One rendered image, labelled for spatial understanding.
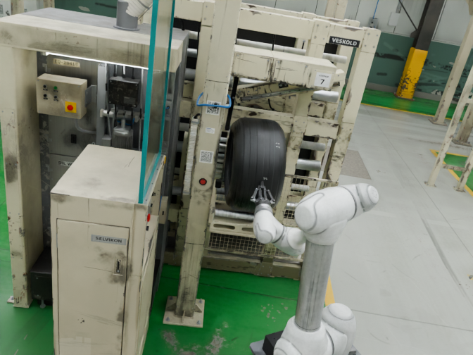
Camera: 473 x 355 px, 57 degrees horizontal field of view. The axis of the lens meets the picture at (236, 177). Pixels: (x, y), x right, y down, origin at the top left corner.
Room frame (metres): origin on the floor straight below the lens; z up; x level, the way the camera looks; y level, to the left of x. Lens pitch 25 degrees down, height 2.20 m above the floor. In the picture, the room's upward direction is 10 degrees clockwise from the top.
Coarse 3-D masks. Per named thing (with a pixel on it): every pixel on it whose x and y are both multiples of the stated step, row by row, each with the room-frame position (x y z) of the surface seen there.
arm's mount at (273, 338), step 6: (282, 330) 1.56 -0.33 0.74; (270, 336) 1.51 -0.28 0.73; (276, 336) 1.52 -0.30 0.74; (264, 342) 1.51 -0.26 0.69; (270, 342) 1.47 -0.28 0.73; (276, 342) 1.48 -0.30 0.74; (264, 348) 1.50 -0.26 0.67; (270, 348) 1.46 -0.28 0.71; (270, 354) 1.45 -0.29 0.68; (354, 354) 1.48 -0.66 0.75
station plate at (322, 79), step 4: (316, 76) 2.60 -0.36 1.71; (320, 76) 2.60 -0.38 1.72; (324, 76) 2.61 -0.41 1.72; (328, 76) 2.61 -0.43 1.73; (316, 80) 2.60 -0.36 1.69; (320, 80) 2.60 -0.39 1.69; (324, 80) 2.61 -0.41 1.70; (328, 80) 2.61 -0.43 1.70; (316, 84) 2.60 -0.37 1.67; (320, 84) 2.61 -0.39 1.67; (324, 84) 2.61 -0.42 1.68; (328, 84) 2.61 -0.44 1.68
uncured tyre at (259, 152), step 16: (240, 128) 2.31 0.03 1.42; (256, 128) 2.31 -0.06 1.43; (272, 128) 2.34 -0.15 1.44; (240, 144) 2.21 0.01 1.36; (256, 144) 2.21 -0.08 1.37; (272, 144) 2.23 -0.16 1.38; (240, 160) 2.16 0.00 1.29; (256, 160) 2.16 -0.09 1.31; (272, 160) 2.18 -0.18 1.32; (240, 176) 2.13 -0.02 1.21; (256, 176) 2.13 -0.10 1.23; (272, 176) 2.15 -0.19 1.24; (240, 192) 2.12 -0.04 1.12; (272, 192) 2.15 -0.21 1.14; (240, 208) 2.19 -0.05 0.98
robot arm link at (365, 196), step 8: (360, 184) 1.43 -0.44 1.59; (352, 192) 1.39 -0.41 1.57; (360, 192) 1.39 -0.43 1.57; (368, 192) 1.39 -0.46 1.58; (376, 192) 1.41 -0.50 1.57; (360, 200) 1.38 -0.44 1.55; (368, 200) 1.37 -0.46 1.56; (376, 200) 1.39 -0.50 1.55; (360, 208) 1.37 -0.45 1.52; (368, 208) 1.38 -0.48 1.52
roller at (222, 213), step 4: (216, 208) 2.25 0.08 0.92; (216, 212) 2.23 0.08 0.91; (220, 212) 2.23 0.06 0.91; (224, 212) 2.24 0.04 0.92; (228, 212) 2.24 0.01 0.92; (232, 212) 2.25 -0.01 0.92; (236, 212) 2.25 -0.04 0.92; (240, 212) 2.26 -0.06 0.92; (244, 212) 2.27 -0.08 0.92; (220, 216) 2.23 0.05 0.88; (224, 216) 2.23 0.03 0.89; (228, 216) 2.23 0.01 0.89; (232, 216) 2.23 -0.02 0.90; (236, 216) 2.24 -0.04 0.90; (240, 216) 2.24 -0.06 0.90; (244, 216) 2.24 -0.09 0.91; (248, 216) 2.24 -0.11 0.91; (252, 216) 2.25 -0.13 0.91
